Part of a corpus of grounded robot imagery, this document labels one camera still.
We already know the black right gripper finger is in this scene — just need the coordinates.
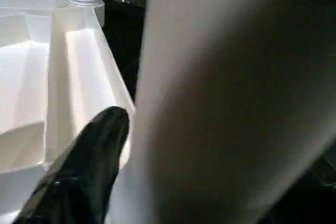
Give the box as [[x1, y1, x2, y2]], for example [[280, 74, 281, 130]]
[[12, 105, 131, 224]]

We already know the white plastic table top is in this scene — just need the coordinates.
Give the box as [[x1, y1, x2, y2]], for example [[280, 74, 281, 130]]
[[0, 0, 138, 224]]

